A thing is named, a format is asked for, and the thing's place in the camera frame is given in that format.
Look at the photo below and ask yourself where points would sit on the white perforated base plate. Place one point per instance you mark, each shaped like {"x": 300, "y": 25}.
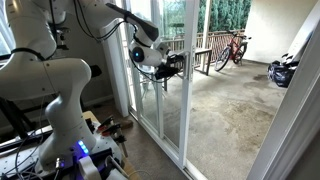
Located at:
{"x": 106, "y": 143}

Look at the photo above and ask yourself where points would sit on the white patio table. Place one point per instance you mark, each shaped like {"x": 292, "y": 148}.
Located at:
{"x": 146, "y": 81}

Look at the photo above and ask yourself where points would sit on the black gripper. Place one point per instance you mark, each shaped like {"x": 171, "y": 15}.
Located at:
{"x": 172, "y": 61}

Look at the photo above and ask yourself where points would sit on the fixed glass door panel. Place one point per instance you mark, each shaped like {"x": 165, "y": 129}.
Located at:
{"x": 159, "y": 110}

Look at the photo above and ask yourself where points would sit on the wooden table top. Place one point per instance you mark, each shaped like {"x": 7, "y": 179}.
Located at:
{"x": 90, "y": 116}

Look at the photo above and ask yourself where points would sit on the black metal stand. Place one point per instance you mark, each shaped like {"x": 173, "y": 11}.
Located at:
{"x": 11, "y": 116}

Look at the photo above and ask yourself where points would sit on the brown object on carpet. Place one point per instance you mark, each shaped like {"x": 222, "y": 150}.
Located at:
{"x": 126, "y": 124}

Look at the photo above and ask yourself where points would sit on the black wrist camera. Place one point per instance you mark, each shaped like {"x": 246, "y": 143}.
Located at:
{"x": 165, "y": 72}

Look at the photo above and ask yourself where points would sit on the black padded bench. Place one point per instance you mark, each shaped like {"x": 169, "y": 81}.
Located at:
{"x": 96, "y": 70}

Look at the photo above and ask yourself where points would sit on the white leaning board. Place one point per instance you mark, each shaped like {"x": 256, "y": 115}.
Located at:
{"x": 303, "y": 33}

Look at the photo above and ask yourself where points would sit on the red bicycle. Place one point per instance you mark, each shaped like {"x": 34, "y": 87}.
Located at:
{"x": 230, "y": 50}

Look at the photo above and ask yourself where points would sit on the window with white frame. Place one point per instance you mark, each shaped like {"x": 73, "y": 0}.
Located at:
{"x": 5, "y": 36}

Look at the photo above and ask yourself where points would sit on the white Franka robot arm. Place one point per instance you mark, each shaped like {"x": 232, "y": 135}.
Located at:
{"x": 63, "y": 116}

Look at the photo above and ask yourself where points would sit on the wooden patio bench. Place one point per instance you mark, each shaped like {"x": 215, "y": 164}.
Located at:
{"x": 204, "y": 51}

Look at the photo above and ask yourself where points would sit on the green trees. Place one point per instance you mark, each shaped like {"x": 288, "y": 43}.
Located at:
{"x": 230, "y": 13}

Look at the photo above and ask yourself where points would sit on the white black control box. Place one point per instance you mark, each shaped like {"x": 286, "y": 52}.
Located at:
{"x": 88, "y": 168}

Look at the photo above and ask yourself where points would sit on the camera on mount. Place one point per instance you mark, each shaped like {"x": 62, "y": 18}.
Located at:
{"x": 62, "y": 33}

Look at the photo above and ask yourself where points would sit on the black garbage bag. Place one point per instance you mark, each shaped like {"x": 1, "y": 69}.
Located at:
{"x": 280, "y": 75}

